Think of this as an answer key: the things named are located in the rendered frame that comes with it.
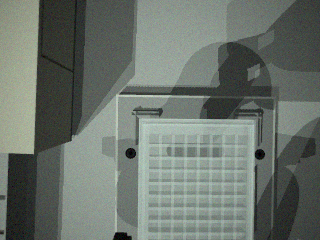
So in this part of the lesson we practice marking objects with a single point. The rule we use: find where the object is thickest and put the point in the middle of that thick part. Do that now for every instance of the clear multi-well plate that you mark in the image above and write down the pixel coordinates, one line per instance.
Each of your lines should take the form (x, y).
(196, 179)

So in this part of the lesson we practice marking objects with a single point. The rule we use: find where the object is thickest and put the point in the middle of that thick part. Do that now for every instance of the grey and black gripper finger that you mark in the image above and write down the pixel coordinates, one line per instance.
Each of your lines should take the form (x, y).
(121, 236)

